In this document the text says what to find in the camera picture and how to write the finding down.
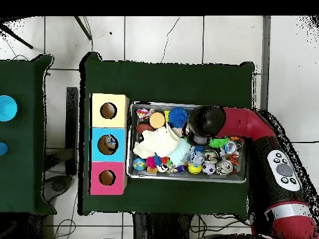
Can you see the blue spiky ball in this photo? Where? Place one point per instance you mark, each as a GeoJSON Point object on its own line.
{"type": "Point", "coordinates": [178, 117]}

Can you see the green spiky ball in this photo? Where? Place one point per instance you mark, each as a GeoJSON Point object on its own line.
{"type": "Point", "coordinates": [218, 143]}

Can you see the pale yellow knitted cloth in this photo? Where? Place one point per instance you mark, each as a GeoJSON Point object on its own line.
{"type": "Point", "coordinates": [155, 143]}

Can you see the orange round disc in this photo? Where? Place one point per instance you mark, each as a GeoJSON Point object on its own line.
{"type": "Point", "coordinates": [157, 120]}

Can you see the clear mesh bin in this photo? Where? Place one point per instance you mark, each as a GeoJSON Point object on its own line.
{"type": "Point", "coordinates": [149, 175]}

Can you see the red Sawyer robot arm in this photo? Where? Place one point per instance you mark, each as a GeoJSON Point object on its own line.
{"type": "Point", "coordinates": [244, 124]}

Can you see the yellow ball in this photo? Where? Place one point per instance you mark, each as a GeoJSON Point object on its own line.
{"type": "Point", "coordinates": [195, 169]}

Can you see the dark green side table cloth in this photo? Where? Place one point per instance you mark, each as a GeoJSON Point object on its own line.
{"type": "Point", "coordinates": [25, 174]}

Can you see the small soccer ball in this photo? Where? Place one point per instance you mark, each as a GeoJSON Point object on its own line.
{"type": "Point", "coordinates": [209, 168]}

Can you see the small globe ball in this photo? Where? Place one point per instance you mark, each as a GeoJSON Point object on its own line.
{"type": "Point", "coordinates": [139, 164]}

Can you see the small brown football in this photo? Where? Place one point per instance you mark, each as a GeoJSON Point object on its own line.
{"type": "Point", "coordinates": [143, 128]}

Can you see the small blue cup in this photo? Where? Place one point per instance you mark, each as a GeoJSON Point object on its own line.
{"type": "Point", "coordinates": [2, 149]}

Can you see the clear plastic bottle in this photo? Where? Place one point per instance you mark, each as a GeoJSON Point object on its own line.
{"type": "Point", "coordinates": [198, 157]}
{"type": "Point", "coordinates": [110, 141]}

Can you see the crushed metal can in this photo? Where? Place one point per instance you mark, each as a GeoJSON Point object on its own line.
{"type": "Point", "coordinates": [225, 167]}

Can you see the black stand leg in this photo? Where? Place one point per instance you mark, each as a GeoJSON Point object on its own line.
{"type": "Point", "coordinates": [83, 28]}
{"type": "Point", "coordinates": [17, 39]}

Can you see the wooden box with three holes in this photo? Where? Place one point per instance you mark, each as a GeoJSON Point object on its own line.
{"type": "Point", "coordinates": [117, 134]}

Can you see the mint green knitted cloth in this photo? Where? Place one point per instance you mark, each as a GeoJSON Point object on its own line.
{"type": "Point", "coordinates": [179, 152]}

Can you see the dark grey stand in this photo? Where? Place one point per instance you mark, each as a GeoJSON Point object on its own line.
{"type": "Point", "coordinates": [72, 129]}

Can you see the blue round bowl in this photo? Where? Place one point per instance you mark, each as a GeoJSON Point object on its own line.
{"type": "Point", "coordinates": [6, 108]}

